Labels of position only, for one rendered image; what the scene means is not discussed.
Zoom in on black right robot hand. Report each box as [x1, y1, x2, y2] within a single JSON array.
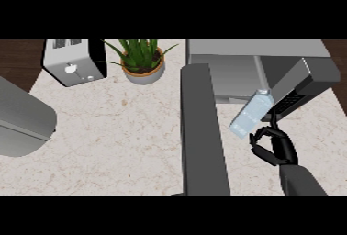
[[248, 111, 299, 167]]

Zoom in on pale blue milk carton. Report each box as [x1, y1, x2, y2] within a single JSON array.
[[227, 88, 274, 140]]

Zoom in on dark grey microwave door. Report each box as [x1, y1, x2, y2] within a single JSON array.
[[171, 63, 232, 196]]

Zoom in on grey microwave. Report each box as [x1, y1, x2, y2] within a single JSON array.
[[186, 39, 341, 123]]

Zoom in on green potted plant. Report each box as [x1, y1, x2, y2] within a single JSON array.
[[97, 39, 180, 86]]

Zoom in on silver toaster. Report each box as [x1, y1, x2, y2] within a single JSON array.
[[41, 39, 108, 88]]

